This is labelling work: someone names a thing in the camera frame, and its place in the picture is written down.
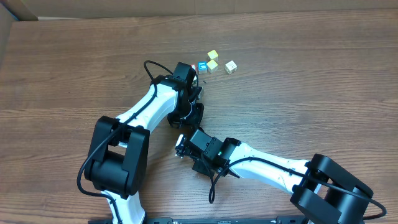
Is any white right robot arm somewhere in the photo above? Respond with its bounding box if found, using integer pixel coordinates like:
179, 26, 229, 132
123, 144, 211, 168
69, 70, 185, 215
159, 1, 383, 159
175, 129, 373, 223

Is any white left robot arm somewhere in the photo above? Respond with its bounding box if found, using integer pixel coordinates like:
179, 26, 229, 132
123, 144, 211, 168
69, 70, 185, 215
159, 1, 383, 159
76, 62, 204, 223

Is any blue J letter block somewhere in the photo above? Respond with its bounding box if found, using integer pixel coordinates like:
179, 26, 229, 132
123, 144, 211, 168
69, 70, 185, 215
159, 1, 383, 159
197, 61, 208, 75

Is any yellow block near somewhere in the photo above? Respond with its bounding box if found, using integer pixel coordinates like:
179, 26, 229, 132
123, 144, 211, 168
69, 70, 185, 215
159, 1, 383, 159
206, 60, 218, 73

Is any wooden block yellow side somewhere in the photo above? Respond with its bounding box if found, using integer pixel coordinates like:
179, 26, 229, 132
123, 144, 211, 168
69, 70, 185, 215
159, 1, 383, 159
224, 60, 237, 74

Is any yellow block far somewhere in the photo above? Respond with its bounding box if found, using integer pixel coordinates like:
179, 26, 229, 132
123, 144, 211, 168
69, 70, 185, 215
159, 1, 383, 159
207, 50, 219, 62

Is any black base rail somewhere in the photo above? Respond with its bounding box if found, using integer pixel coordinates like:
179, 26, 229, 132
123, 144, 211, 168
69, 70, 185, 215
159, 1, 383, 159
88, 216, 312, 224

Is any brown cardboard wall panel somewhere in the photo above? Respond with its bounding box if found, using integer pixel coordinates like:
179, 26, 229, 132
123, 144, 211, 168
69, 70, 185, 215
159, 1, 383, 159
0, 0, 398, 21

